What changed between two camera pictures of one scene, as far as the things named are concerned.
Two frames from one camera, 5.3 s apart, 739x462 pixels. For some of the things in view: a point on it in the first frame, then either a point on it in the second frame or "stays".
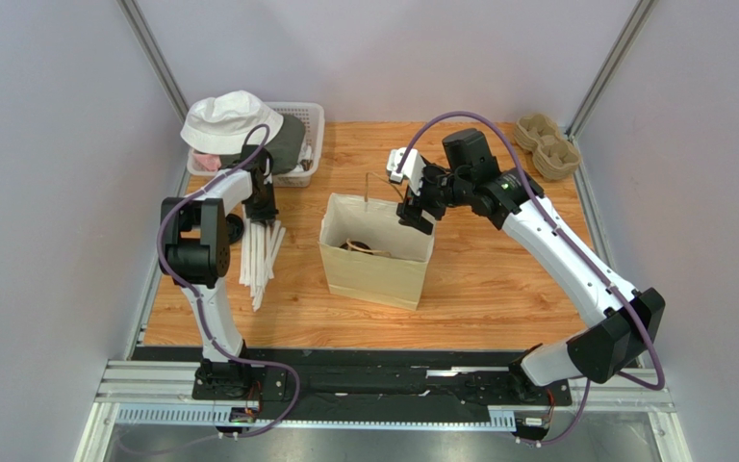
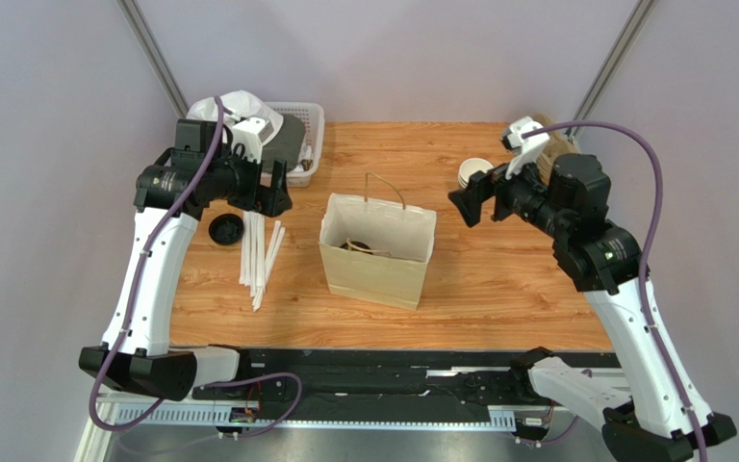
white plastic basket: (313, 116) stays
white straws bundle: (261, 244) stays
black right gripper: (421, 201) → (487, 194)
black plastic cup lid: (358, 244) stays
